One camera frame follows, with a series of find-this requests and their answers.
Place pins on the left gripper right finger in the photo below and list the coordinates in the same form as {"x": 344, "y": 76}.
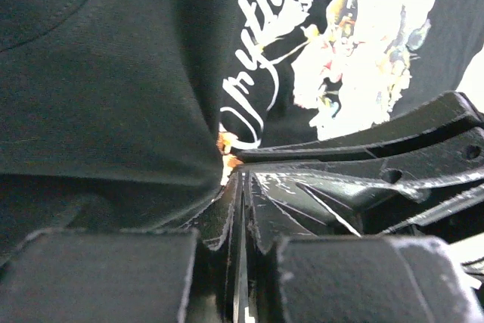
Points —
{"x": 297, "y": 276}

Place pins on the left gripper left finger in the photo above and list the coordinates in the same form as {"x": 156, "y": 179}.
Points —
{"x": 95, "y": 250}

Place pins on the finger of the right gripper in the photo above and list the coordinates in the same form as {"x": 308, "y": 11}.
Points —
{"x": 438, "y": 120}
{"x": 436, "y": 190}

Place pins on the orange butterfly brooch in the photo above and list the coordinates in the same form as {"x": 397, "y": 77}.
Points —
{"x": 227, "y": 160}

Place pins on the black printed t-shirt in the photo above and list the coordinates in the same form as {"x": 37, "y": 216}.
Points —
{"x": 121, "y": 112}

